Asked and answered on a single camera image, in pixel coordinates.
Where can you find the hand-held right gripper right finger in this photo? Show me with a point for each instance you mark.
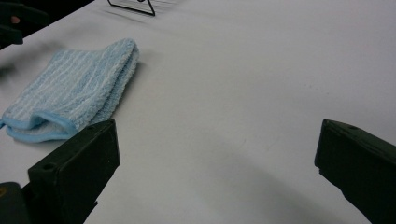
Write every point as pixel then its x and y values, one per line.
pixel 361 161

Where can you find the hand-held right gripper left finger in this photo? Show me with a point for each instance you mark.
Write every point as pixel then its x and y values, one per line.
pixel 74 168

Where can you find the light blue striped towel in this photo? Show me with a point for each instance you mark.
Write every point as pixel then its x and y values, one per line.
pixel 74 90

